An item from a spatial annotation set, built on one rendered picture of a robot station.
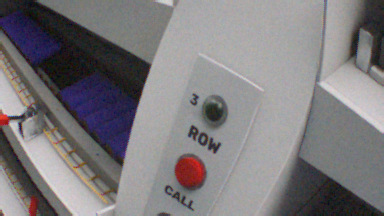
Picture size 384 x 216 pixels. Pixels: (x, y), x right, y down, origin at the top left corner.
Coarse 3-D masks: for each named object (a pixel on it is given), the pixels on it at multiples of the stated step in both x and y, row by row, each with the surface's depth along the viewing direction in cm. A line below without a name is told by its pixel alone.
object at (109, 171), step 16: (0, 32) 60; (0, 48) 58; (0, 64) 53; (16, 64) 50; (32, 80) 47; (32, 96) 47; (48, 96) 45; (48, 112) 44; (64, 112) 43; (64, 128) 41; (80, 128) 41; (80, 144) 39; (96, 144) 40; (96, 160) 38; (112, 160) 38; (80, 176) 38; (96, 176) 38; (112, 176) 36; (96, 192) 36
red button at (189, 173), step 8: (184, 160) 25; (192, 160) 25; (176, 168) 25; (184, 168) 25; (192, 168) 24; (200, 168) 24; (176, 176) 25; (184, 176) 25; (192, 176) 24; (200, 176) 24; (184, 184) 25; (192, 184) 25
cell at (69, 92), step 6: (96, 72) 50; (84, 78) 49; (90, 78) 49; (96, 78) 49; (78, 84) 48; (84, 84) 48; (90, 84) 49; (66, 90) 47; (72, 90) 47; (78, 90) 48; (60, 96) 46; (66, 96) 46
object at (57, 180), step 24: (24, 0) 74; (120, 48) 53; (0, 72) 53; (0, 96) 48; (24, 96) 48; (24, 144) 41; (48, 144) 42; (48, 168) 39; (72, 168) 40; (48, 192) 38; (72, 192) 37
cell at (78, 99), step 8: (104, 80) 49; (88, 88) 47; (96, 88) 48; (104, 88) 48; (72, 96) 46; (80, 96) 46; (88, 96) 47; (96, 96) 47; (72, 104) 45; (80, 104) 46
